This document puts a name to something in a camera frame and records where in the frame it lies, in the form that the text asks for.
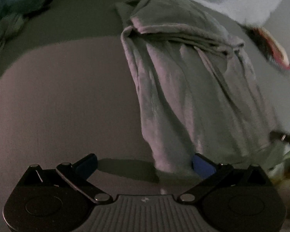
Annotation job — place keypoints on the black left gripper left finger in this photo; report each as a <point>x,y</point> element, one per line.
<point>76,175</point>

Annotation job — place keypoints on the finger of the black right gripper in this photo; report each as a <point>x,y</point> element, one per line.
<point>278,135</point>

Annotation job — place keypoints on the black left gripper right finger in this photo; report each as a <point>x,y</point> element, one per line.
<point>205,169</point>

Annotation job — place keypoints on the grey fleece garment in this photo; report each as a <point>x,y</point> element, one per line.
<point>196,87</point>

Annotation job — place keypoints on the dark grey garment pile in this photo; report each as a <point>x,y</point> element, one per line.
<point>15,13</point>

